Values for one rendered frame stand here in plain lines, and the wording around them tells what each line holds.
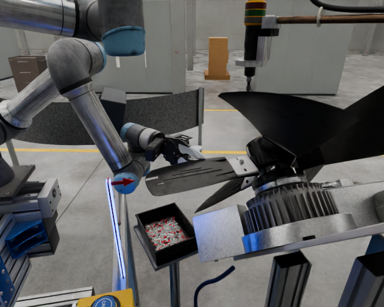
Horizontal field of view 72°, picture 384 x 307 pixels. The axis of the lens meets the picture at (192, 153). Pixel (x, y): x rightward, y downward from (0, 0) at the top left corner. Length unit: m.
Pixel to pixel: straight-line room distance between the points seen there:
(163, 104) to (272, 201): 2.00
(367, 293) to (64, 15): 0.73
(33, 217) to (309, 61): 6.58
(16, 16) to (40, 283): 1.83
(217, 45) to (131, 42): 8.18
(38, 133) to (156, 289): 1.73
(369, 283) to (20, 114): 1.07
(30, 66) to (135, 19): 6.91
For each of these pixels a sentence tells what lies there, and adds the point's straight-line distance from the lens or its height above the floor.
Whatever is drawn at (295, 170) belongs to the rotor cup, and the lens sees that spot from 0.71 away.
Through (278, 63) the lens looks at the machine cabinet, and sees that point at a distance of 6.82.
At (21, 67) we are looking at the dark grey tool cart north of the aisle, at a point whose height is 0.68.
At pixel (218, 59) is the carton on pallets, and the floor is 0.62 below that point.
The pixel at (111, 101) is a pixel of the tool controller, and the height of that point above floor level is 1.24.
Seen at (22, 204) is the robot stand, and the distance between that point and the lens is 1.10.
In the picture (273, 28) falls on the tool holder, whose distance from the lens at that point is 0.61.
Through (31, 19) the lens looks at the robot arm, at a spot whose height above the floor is 1.54.
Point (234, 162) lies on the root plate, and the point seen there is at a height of 1.19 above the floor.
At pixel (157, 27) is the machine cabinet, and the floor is 1.51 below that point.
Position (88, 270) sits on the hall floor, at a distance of 2.13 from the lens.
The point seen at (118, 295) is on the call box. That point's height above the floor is 1.07.
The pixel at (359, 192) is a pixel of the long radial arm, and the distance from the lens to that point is 0.84.
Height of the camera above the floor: 1.53
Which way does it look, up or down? 26 degrees down
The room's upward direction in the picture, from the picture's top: straight up
